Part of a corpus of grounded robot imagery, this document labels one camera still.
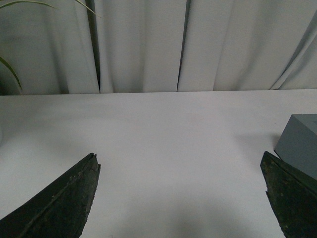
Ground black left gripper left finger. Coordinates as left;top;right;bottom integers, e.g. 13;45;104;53
0;153;101;238

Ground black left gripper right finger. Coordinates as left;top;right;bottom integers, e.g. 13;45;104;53
260;151;317;238

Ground gray base block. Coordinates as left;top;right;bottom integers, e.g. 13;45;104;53
274;114;317;179

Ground green plant leaves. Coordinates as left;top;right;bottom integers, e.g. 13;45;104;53
0;0;100;91

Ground white curtain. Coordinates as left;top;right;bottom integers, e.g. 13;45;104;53
0;0;317;95

